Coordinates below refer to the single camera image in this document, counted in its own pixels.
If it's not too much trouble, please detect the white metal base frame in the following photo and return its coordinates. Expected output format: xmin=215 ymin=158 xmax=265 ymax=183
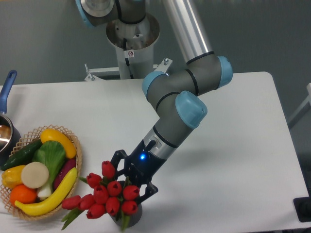
xmin=84 ymin=58 xmax=173 ymax=82

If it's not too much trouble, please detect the white furniture leg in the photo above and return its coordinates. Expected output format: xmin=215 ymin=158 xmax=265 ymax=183
xmin=287 ymin=83 xmax=311 ymax=130

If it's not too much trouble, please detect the blue handled saucepan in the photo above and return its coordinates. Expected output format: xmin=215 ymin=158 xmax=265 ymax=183
xmin=0 ymin=70 xmax=20 ymax=166

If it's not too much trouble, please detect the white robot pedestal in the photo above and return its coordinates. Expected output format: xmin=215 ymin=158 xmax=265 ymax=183
xmin=106 ymin=14 xmax=160 ymax=80

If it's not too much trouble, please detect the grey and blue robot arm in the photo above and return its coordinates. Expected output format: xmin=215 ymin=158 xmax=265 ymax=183
xmin=76 ymin=0 xmax=233 ymax=203

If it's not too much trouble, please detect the yellow banana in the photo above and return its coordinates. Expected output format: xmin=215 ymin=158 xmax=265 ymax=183
xmin=15 ymin=167 xmax=78 ymax=216

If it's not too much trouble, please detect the green bok choy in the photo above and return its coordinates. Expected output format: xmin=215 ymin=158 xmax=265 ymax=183
xmin=32 ymin=141 xmax=66 ymax=200

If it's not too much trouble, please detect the woven wicker basket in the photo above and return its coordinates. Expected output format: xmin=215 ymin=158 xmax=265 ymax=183
xmin=0 ymin=125 xmax=82 ymax=221

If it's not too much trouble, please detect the purple sweet potato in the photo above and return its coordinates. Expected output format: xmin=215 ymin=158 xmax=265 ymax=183
xmin=53 ymin=158 xmax=76 ymax=190

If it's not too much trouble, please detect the orange fruit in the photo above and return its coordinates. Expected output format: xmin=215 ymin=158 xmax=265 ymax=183
xmin=10 ymin=184 xmax=37 ymax=206

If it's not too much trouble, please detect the yellow squash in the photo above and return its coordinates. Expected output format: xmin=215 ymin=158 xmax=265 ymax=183
xmin=40 ymin=129 xmax=77 ymax=159

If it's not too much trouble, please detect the black device at table edge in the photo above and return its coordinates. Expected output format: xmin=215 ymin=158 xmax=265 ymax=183
xmin=293 ymin=197 xmax=311 ymax=222

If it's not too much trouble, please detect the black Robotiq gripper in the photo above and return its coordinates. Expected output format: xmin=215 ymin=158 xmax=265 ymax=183
xmin=110 ymin=140 xmax=166 ymax=203

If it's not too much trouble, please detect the dark grey ribbed vase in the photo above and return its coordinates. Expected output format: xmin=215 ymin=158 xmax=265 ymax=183
xmin=106 ymin=181 xmax=142 ymax=231

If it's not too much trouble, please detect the beige round slice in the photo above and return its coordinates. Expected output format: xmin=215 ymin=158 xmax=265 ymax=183
xmin=21 ymin=162 xmax=49 ymax=189

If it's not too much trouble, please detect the red tulip bouquet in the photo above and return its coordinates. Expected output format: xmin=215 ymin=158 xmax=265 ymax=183
xmin=62 ymin=161 xmax=140 ymax=231

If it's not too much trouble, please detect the green cucumber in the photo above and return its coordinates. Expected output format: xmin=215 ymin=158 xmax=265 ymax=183
xmin=0 ymin=140 xmax=42 ymax=171

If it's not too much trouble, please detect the yellow bell pepper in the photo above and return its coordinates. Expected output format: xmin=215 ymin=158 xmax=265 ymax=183
xmin=1 ymin=165 xmax=26 ymax=189

